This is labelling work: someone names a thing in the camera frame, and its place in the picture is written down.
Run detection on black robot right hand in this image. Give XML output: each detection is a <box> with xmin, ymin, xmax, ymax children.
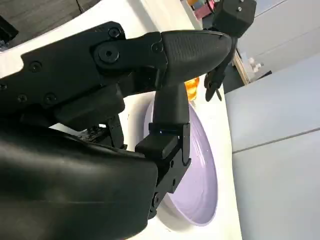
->
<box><xmin>0</xmin><ymin>21</ymin><xmax>233</xmax><ymax>240</ymax></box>

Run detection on orange and white bread roll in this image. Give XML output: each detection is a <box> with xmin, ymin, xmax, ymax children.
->
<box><xmin>184</xmin><ymin>76</ymin><xmax>201</xmax><ymax>101</ymax></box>

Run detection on black machine part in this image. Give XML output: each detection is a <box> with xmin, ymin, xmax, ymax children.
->
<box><xmin>0</xmin><ymin>15</ymin><xmax>20</xmax><ymax>47</ymax></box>

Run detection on lilac plate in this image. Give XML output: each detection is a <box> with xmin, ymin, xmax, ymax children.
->
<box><xmin>143</xmin><ymin>99</ymin><xmax>219</xmax><ymax>221</ymax></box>

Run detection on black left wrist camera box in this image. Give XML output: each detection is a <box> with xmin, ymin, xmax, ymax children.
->
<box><xmin>211</xmin><ymin>0</ymin><xmax>258</xmax><ymax>39</ymax></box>

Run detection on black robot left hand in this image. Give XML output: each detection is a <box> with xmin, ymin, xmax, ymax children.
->
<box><xmin>203</xmin><ymin>27</ymin><xmax>238</xmax><ymax>102</ymax></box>

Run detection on grey partition panel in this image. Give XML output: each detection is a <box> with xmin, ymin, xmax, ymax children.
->
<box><xmin>223</xmin><ymin>53</ymin><xmax>320</xmax><ymax>153</ymax></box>
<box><xmin>231</xmin><ymin>129</ymin><xmax>320</xmax><ymax>240</ymax></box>

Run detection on pink box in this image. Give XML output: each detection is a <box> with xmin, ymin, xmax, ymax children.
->
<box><xmin>194</xmin><ymin>0</ymin><xmax>216</xmax><ymax>20</ymax></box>

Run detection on wooden desk with bottles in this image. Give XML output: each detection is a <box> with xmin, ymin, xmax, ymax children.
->
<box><xmin>232</xmin><ymin>48</ymin><xmax>273</xmax><ymax>86</ymax></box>

